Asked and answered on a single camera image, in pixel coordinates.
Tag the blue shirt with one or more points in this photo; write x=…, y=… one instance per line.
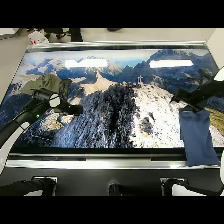
x=198, y=140

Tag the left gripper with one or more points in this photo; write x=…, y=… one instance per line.
x=70, y=109

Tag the olive garment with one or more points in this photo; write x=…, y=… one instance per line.
x=43, y=82

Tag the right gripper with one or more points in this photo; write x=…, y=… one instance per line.
x=186, y=96

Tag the mustard garment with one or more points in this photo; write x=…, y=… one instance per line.
x=216, y=117

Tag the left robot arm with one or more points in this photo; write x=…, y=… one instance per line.
x=20, y=120

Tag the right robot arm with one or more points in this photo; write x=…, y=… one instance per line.
x=213, y=87

